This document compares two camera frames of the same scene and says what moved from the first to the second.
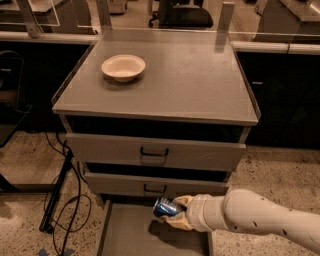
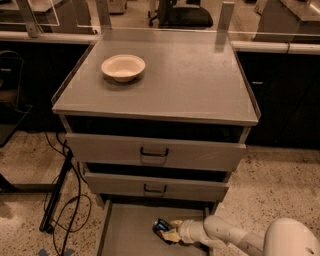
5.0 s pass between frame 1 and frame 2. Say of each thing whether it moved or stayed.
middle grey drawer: stayed
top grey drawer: stayed
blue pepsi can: moved
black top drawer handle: stayed
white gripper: moved
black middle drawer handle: stayed
